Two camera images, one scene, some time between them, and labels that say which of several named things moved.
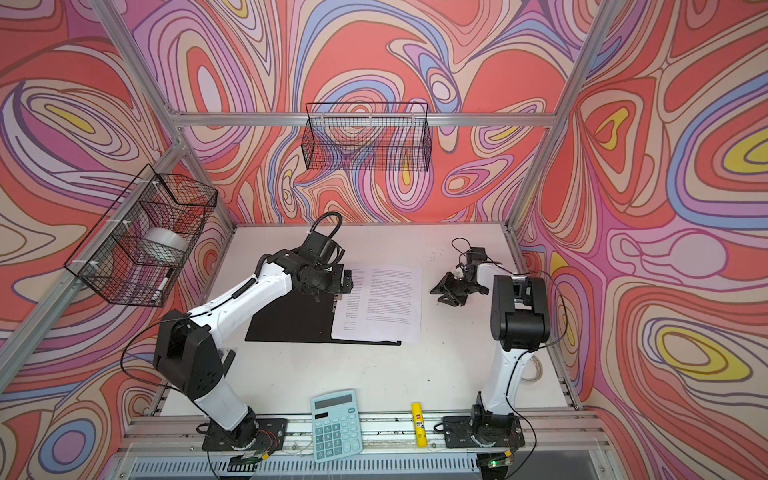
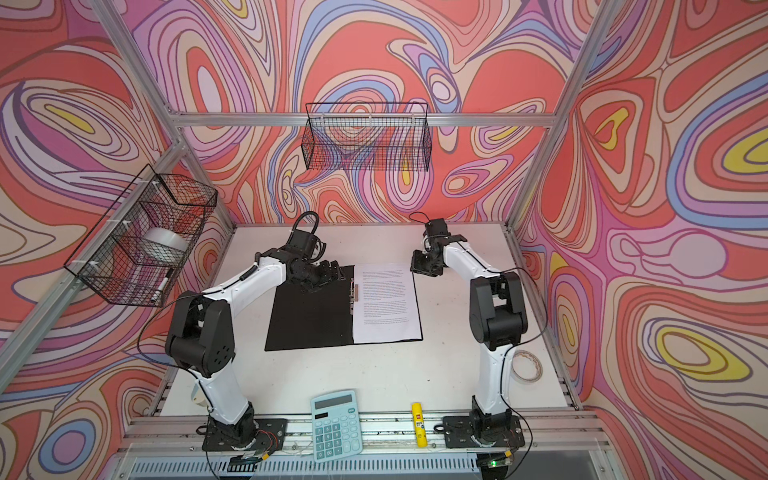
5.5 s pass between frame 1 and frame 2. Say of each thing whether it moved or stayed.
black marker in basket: stayed
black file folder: moved
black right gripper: moved
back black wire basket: stayed
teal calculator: stayed
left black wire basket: stayed
